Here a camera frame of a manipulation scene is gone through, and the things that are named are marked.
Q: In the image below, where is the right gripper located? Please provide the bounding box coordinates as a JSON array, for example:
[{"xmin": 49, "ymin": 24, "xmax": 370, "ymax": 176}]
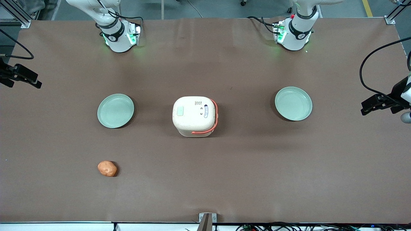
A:
[{"xmin": 0, "ymin": 58, "xmax": 42, "ymax": 89}]

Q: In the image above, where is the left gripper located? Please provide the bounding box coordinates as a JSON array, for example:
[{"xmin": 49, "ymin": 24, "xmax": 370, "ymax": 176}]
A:
[{"xmin": 361, "ymin": 74, "xmax": 411, "ymax": 116}]

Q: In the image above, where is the cream rice cooker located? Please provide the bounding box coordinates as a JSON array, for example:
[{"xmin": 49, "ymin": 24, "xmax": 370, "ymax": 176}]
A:
[{"xmin": 172, "ymin": 96, "xmax": 219, "ymax": 138}]

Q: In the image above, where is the pale green round plate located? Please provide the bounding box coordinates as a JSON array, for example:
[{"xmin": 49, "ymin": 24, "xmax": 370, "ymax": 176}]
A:
[
  {"xmin": 97, "ymin": 94, "xmax": 135, "ymax": 129},
  {"xmin": 275, "ymin": 87, "xmax": 313, "ymax": 121}
]

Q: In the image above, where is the orange-brown potato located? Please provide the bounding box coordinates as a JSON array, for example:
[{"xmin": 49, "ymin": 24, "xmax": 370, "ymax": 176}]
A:
[{"xmin": 98, "ymin": 161, "xmax": 117, "ymax": 177}]

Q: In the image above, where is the brown table cover sheet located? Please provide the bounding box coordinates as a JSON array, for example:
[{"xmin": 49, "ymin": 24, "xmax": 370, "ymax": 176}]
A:
[{"xmin": 0, "ymin": 18, "xmax": 411, "ymax": 224}]

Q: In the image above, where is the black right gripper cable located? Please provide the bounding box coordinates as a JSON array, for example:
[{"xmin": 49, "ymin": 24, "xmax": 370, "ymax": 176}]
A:
[{"xmin": 0, "ymin": 29, "xmax": 35, "ymax": 60}]

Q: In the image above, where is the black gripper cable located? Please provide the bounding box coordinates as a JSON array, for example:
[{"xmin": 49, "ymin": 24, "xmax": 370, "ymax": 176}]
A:
[
  {"xmin": 0, "ymin": 29, "xmax": 35, "ymax": 60},
  {"xmin": 359, "ymin": 37, "xmax": 411, "ymax": 105}
]

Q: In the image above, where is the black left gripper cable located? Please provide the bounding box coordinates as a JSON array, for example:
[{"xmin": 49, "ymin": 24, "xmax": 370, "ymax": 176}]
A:
[{"xmin": 359, "ymin": 37, "xmax": 411, "ymax": 105}]

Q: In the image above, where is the aluminium frame post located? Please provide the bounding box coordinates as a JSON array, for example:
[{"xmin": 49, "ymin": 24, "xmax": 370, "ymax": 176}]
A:
[
  {"xmin": 0, "ymin": 0, "xmax": 31, "ymax": 29},
  {"xmin": 385, "ymin": 0, "xmax": 411, "ymax": 25}
]

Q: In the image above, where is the black right arm base cable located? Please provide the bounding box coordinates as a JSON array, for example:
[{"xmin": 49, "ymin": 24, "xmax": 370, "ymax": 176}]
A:
[{"xmin": 96, "ymin": 0, "xmax": 144, "ymax": 36}]

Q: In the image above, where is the black arm base cable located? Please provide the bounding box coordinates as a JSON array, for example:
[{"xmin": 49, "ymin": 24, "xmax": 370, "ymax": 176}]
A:
[
  {"xmin": 96, "ymin": 0, "xmax": 144, "ymax": 36},
  {"xmin": 247, "ymin": 16, "xmax": 280, "ymax": 34}
]

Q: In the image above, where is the black left arm base cable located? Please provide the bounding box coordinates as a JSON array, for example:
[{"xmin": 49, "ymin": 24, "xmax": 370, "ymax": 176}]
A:
[{"xmin": 247, "ymin": 16, "xmax": 280, "ymax": 34}]

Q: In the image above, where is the tangled black cable bundle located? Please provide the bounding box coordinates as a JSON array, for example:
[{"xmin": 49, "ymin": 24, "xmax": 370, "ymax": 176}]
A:
[{"xmin": 236, "ymin": 222, "xmax": 411, "ymax": 231}]

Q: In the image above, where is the metal table edge bracket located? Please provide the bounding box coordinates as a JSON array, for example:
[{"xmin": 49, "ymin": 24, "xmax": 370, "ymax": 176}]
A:
[{"xmin": 199, "ymin": 213, "xmax": 217, "ymax": 231}]

